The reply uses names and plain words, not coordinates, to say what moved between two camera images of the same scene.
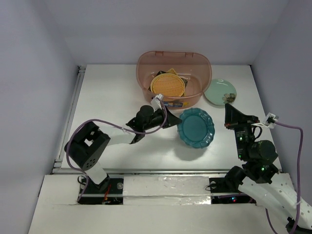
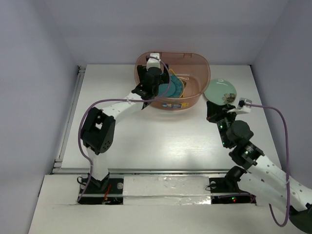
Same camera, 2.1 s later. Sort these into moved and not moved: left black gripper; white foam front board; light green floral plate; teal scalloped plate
Moved: left black gripper; teal scalloped plate
Not moved: light green floral plate; white foam front board
